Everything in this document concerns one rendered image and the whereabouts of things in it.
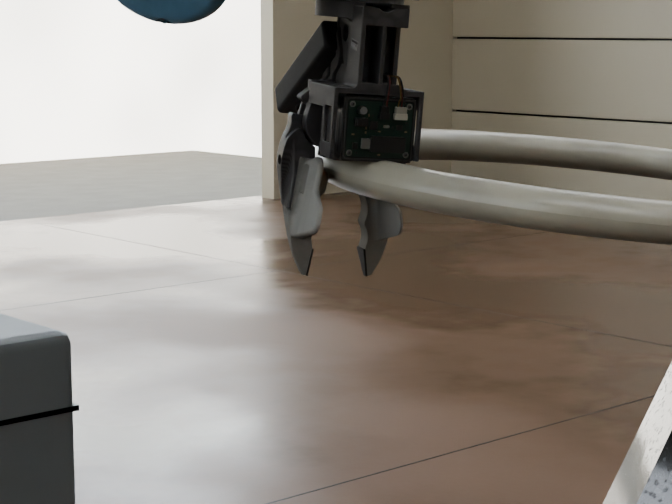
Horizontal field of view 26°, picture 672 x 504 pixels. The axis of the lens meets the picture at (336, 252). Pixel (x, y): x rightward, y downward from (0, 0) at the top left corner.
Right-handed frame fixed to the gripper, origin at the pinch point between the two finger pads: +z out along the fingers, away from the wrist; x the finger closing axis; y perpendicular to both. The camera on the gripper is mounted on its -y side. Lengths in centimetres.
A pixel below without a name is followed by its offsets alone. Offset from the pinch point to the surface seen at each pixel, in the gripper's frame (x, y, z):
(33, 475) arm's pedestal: -23.0, 1.6, 16.6
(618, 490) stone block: 33.7, -8.8, 23.8
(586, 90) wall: 419, -716, 23
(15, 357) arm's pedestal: -24.7, 1.7, 7.5
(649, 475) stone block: 32.3, -1.8, 19.9
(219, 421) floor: 67, -267, 96
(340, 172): -1.2, 3.5, -7.2
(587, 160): 32.5, -19.3, -6.4
